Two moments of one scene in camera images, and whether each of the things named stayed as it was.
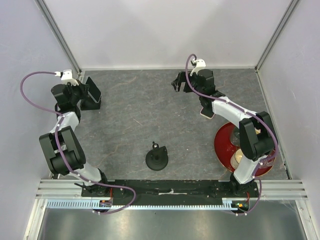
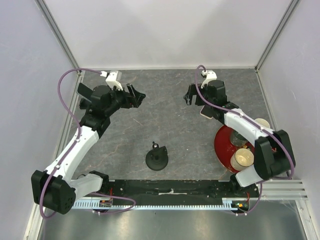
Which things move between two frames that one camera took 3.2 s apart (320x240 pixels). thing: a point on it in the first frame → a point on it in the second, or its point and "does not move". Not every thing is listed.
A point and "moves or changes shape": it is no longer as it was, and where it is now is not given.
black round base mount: [156, 158] does not move
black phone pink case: [207, 112] does not move
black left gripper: [83, 88] → [137, 97]
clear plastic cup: [235, 138] does not move
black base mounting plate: [171, 192] does not move
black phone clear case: [93, 91] moves or changes shape
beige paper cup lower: [236, 158] does not move
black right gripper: [181, 78] → [192, 90]
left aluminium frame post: [52, 23] does not move
